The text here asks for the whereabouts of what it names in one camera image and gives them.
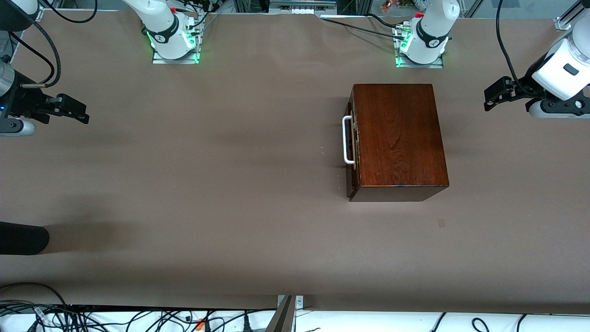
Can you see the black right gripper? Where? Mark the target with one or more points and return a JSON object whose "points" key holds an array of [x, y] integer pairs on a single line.
{"points": [[24, 102]]}

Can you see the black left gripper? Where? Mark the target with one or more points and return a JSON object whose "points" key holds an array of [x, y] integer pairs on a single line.
{"points": [[524, 89]]}

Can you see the wooden drawer with dark face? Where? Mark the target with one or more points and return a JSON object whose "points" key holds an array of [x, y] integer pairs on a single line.
{"points": [[351, 138]]}

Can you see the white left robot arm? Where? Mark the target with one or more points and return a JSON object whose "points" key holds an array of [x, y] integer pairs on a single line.
{"points": [[431, 32]]}

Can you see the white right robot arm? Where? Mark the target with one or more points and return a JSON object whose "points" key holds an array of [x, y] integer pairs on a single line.
{"points": [[161, 23]]}

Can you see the dark brown wooden cabinet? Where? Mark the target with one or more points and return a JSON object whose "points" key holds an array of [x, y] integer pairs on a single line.
{"points": [[401, 133]]}

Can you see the black cylindrical object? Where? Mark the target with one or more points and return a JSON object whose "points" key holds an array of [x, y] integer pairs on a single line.
{"points": [[23, 238]]}

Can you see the silver power strip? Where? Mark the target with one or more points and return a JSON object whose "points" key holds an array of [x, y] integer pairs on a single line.
{"points": [[302, 8]]}

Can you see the dark metal bar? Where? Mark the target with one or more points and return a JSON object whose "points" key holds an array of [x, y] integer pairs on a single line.
{"points": [[282, 320]]}

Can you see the aluminium frame profile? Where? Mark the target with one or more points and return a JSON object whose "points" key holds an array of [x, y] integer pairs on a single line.
{"points": [[563, 23]]}

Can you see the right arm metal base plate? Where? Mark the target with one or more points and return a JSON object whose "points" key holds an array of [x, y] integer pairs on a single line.
{"points": [[159, 61]]}

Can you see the aluminium bracket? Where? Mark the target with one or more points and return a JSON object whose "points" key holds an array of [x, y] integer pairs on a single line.
{"points": [[298, 302]]}

